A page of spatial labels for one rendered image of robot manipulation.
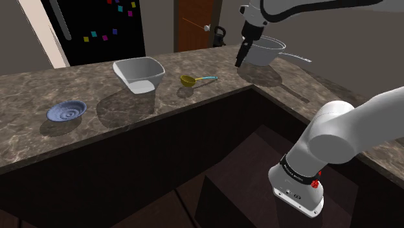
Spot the black kettle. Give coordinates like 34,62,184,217
212,25,227,48

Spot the grey saucepan with handle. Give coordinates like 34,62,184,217
243,35,313,67

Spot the dark robot stand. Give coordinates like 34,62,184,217
194,124,361,228

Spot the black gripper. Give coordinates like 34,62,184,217
234,22,265,68

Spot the large white square bowl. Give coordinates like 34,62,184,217
112,56,166,95

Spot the brown wooden door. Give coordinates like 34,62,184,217
173,0,223,53

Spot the yellow scoop with blue handle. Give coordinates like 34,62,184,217
179,74,219,88

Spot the black fridge with coloured magnets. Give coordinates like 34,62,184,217
40,0,147,67

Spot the blue ribbed bowl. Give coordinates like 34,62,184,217
45,100,88,122

